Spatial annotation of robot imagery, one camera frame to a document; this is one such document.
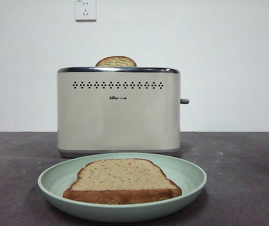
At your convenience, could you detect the cream two-slot toaster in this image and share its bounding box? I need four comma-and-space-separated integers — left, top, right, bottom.
56, 66, 181, 159

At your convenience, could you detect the large square toast slice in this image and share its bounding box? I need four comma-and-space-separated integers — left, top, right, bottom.
62, 158, 182, 205

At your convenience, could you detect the pale green round plate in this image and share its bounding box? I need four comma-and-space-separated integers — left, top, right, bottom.
37, 152, 207, 218

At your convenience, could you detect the white wall socket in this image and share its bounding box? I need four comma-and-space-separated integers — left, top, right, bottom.
75, 0, 97, 22

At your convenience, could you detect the small round-topped toast slice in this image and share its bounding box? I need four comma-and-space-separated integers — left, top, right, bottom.
95, 56, 138, 67

